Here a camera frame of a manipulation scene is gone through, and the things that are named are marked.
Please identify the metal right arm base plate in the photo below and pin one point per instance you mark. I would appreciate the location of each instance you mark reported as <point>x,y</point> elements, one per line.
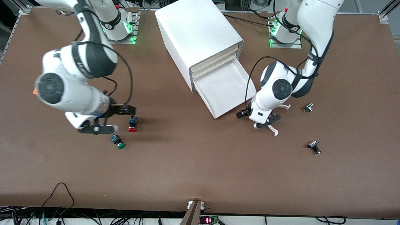
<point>120,42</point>

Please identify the green push button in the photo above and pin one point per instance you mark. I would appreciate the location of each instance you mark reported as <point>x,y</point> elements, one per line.
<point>120,145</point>

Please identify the white mounting bracket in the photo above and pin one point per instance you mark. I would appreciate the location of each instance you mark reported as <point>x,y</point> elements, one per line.
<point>189,205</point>

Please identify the black silver push button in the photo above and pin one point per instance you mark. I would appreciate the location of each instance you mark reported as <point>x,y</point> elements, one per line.
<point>313,145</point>

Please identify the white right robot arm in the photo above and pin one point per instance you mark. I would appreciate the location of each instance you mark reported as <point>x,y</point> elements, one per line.
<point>78,93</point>

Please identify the small silver green switch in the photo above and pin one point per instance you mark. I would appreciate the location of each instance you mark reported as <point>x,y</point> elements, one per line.
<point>308,107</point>

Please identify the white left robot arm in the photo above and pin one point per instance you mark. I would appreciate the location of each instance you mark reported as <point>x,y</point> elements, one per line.
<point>315,25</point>

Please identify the red mushroom push button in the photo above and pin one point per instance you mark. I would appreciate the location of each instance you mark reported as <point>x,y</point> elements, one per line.
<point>132,128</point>

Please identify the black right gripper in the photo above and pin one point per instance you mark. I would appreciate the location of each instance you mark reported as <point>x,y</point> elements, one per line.
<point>117,110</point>

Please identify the brown camera post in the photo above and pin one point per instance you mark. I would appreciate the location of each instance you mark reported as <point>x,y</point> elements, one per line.
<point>191,215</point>

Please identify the aluminium frame rail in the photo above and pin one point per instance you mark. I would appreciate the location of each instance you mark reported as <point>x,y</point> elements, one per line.
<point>382,17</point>
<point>23,11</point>

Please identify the red LED display module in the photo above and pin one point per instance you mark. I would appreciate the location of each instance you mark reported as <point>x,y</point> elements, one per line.
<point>207,220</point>

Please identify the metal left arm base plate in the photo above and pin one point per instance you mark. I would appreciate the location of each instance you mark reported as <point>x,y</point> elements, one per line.
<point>286,46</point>

